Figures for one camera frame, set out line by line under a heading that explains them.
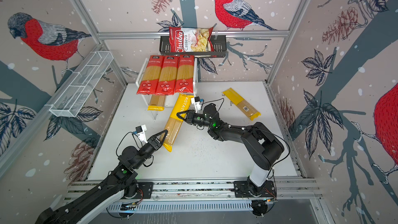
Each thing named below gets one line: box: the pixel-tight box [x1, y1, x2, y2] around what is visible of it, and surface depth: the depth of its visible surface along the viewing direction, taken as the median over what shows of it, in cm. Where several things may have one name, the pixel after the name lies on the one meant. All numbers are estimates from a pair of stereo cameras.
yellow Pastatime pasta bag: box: [147, 94, 166, 112], surface depth 88 cm
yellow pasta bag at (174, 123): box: [163, 93, 194, 152], surface depth 78 cm
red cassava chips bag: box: [168, 26, 216, 53], surface depth 89 cm
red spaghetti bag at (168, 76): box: [155, 54, 180, 96], surface depth 77 cm
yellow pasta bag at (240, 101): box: [222, 87, 262, 121], surface depth 106 cm
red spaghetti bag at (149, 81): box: [136, 54, 165, 95], surface depth 77 cm
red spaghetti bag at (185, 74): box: [174, 54, 195, 94], surface depth 78 cm
